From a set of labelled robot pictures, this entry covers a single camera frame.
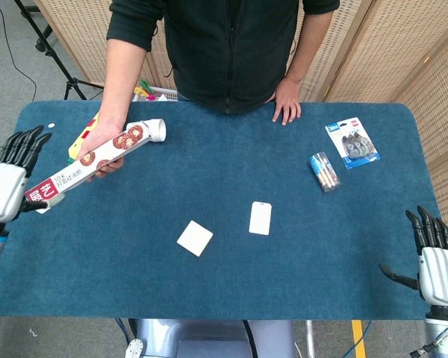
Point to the person's left hand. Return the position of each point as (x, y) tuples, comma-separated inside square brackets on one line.
[(287, 100)]

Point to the robot left five-finger hand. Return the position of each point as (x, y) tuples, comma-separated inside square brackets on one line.
[(3, 186)]

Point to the robot right five-finger hand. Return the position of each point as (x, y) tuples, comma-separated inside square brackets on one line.
[(442, 276)]

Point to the long cookie box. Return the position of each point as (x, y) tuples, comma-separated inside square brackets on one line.
[(97, 158)]

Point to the person's left forearm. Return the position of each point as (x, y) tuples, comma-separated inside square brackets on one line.
[(305, 63)]

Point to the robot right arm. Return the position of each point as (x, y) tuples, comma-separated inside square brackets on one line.
[(444, 332)]

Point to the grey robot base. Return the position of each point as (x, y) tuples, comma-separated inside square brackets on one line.
[(209, 339)]

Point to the person's right forearm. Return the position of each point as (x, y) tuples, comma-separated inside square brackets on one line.
[(123, 82)]

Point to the correction tape blister pack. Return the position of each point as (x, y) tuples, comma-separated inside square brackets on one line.
[(352, 143)]

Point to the black zip jacket torso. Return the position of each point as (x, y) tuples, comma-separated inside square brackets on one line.
[(227, 48)]

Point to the clear pack of pens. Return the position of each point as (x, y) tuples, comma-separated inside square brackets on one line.
[(325, 172)]

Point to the yellow toy box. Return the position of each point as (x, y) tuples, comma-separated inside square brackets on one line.
[(80, 139)]

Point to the white rectangular card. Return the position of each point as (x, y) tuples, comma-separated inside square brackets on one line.
[(260, 218)]

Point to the stacked white paper cups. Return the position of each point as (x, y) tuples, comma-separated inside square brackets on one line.
[(157, 129)]

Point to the black tripod stand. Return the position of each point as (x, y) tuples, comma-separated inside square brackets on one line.
[(56, 59)]

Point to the colourful toys in basket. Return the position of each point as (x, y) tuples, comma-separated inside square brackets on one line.
[(145, 91)]

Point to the white square flat box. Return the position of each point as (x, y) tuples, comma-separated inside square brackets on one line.
[(195, 238)]

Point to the blue felt table mat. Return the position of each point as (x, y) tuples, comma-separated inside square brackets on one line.
[(246, 276)]

